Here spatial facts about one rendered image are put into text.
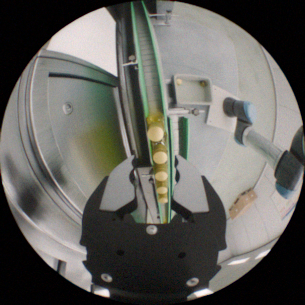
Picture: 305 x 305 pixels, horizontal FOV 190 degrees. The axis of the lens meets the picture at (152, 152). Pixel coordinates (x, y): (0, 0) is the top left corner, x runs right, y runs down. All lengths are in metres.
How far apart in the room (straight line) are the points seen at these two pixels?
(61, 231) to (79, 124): 0.18
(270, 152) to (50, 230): 0.58
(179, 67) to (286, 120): 3.44
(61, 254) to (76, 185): 0.14
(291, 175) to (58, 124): 0.53
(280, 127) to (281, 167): 3.38
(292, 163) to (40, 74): 0.53
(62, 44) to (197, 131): 0.74
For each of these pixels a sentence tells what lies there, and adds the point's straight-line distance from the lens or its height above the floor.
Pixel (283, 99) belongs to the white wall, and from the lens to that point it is 3.81.
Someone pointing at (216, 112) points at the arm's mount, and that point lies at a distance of 0.70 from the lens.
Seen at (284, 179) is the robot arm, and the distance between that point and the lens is 0.40.
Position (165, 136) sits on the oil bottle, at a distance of 0.30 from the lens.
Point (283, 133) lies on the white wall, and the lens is 3.73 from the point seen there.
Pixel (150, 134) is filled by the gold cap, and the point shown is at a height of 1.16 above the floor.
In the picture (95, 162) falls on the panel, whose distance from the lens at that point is 0.21.
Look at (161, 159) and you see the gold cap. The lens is 0.23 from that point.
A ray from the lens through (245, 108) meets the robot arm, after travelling 0.60.
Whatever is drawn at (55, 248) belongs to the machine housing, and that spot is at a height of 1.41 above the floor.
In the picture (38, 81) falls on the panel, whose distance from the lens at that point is 0.16.
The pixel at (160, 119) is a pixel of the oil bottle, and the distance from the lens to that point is 0.28.
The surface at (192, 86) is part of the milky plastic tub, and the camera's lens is 0.64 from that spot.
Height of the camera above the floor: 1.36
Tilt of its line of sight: 62 degrees down
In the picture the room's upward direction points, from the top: 175 degrees counter-clockwise
